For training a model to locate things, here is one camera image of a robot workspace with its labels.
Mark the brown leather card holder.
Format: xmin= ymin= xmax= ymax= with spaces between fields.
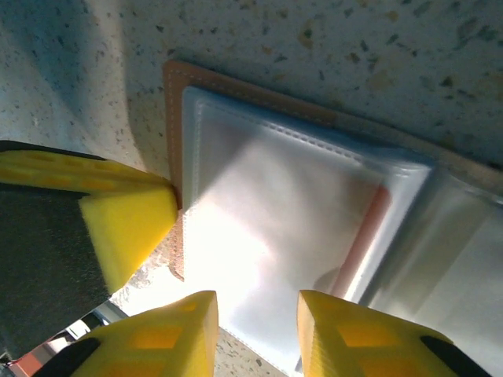
xmin=162 ymin=58 xmax=503 ymax=377

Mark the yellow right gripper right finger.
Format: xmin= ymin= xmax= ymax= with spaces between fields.
xmin=296 ymin=289 xmax=494 ymax=377

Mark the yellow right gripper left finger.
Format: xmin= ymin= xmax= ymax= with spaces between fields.
xmin=50 ymin=289 xmax=220 ymax=377

